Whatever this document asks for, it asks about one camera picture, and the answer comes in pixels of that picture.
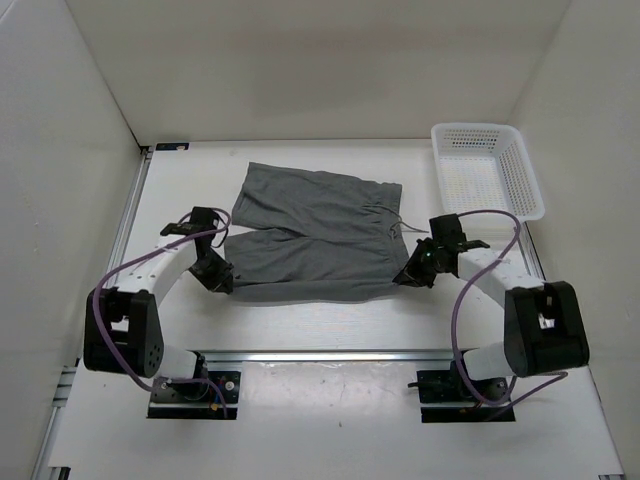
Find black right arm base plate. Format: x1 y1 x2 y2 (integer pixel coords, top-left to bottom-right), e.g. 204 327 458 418
407 370 516 424

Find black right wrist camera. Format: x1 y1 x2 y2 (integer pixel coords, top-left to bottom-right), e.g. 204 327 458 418
429 214 467 245

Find white perforated plastic basket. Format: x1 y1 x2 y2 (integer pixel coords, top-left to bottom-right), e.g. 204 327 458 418
431 122 545 223

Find aluminium frame rail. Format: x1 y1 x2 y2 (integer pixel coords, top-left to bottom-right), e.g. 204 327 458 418
32 144 154 480
89 348 506 367
509 219 626 480

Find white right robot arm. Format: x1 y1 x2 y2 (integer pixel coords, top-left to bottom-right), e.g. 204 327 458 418
394 238 590 400

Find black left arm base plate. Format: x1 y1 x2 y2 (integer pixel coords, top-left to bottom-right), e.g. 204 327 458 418
147 368 242 421

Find front aluminium frame rail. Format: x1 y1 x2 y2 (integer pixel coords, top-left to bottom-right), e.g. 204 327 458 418
89 348 506 367

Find grey drawstring shorts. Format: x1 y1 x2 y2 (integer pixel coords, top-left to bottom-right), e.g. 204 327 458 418
224 162 409 302

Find right aluminium frame rail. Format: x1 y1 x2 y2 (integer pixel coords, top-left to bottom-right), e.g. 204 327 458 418
509 219 626 480

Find left aluminium frame rail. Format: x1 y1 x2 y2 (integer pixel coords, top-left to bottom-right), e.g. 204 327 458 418
32 144 154 480

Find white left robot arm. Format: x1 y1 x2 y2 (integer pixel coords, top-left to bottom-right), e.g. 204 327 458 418
83 208 233 400

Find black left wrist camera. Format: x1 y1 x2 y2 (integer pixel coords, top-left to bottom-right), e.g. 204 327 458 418
189 206 220 231

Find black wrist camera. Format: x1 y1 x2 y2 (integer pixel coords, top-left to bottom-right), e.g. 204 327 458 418
189 206 220 231
429 214 467 245

